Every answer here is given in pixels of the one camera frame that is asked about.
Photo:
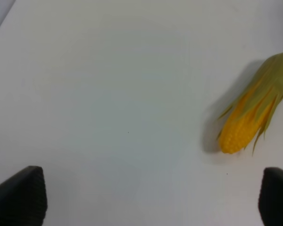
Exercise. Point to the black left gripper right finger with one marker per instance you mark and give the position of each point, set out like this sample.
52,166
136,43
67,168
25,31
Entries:
270,202

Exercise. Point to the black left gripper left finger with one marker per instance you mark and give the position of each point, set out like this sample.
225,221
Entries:
23,198

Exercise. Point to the corn cob with husk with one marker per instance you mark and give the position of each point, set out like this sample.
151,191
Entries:
252,111

